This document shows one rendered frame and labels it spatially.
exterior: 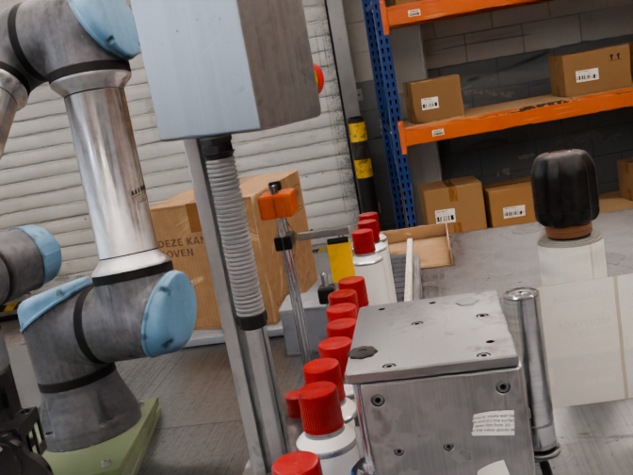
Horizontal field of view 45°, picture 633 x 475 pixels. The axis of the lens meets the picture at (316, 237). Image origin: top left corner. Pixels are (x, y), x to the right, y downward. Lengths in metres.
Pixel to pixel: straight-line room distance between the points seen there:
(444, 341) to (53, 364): 0.77
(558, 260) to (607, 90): 4.01
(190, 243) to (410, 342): 1.09
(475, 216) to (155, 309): 3.90
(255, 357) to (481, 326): 0.48
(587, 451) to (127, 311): 0.62
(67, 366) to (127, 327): 0.13
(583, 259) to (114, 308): 0.63
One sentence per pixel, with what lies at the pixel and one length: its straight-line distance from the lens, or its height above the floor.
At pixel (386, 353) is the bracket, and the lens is 0.52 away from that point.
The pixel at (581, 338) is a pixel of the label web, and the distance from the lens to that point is 0.91.
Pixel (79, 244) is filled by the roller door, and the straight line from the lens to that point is 5.63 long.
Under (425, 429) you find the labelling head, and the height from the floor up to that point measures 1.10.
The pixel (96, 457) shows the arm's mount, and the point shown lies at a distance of 1.15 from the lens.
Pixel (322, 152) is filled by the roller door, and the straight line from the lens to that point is 5.31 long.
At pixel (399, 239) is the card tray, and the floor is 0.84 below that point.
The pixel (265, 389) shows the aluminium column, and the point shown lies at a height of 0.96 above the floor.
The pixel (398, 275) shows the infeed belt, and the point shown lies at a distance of 1.66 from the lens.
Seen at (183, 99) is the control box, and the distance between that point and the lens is 0.85.
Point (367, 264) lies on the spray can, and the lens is 1.17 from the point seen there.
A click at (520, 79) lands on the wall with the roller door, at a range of 5.64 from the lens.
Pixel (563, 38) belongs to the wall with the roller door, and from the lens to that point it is 5.73.
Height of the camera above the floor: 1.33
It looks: 12 degrees down
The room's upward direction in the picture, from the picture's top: 10 degrees counter-clockwise
